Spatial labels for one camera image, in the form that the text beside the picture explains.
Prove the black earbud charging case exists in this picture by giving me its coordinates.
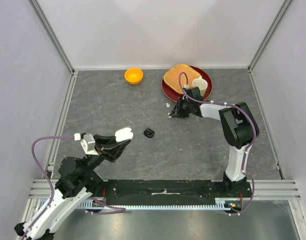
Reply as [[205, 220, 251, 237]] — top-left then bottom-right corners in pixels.
[[143, 128, 155, 138]]

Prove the woven bamboo tray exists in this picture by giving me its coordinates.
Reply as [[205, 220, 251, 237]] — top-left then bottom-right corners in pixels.
[[163, 63, 201, 94]]

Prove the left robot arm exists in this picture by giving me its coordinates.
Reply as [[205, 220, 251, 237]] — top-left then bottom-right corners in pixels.
[[14, 127, 134, 240]]

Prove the white earbud charging case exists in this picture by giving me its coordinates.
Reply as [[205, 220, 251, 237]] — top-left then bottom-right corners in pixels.
[[114, 127, 134, 143]]

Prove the light blue cable duct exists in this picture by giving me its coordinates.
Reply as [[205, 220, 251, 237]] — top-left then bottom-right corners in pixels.
[[76, 199, 231, 211]]

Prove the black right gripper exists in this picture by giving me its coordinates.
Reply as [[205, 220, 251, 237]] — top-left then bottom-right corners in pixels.
[[169, 96, 193, 119]]

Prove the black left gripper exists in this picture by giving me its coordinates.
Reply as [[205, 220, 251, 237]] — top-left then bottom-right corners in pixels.
[[80, 133, 132, 177]]

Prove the orange plastic bowl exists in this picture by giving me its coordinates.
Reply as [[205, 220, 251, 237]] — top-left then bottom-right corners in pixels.
[[124, 68, 144, 85]]

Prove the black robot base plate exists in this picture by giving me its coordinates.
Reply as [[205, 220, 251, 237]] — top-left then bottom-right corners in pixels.
[[93, 179, 252, 207]]

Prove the pale green cup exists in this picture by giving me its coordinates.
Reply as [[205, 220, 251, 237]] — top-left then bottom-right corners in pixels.
[[192, 78, 208, 97]]

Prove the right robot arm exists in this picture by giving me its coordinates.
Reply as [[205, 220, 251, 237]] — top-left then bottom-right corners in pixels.
[[168, 97, 259, 197]]

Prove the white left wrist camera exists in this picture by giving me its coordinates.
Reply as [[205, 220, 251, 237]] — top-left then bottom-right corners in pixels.
[[80, 134, 98, 155]]

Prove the dark red round tray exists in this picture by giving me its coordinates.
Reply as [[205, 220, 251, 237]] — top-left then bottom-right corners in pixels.
[[161, 65, 213, 102]]

